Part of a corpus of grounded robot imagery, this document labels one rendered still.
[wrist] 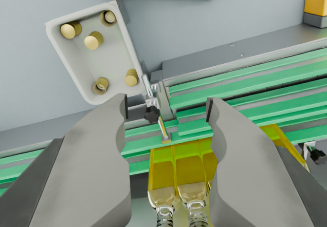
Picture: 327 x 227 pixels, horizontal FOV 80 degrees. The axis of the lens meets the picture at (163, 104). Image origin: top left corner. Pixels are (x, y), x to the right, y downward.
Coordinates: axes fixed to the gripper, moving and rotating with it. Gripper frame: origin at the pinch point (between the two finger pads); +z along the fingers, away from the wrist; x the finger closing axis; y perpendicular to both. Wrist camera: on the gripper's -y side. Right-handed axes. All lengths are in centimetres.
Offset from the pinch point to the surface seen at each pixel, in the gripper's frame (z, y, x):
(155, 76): 33.9, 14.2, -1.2
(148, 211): 17.0, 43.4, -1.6
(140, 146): 23.2, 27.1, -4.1
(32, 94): 44, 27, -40
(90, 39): 37.6, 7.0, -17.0
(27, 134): 37, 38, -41
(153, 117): 18.0, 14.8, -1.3
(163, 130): 22.9, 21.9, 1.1
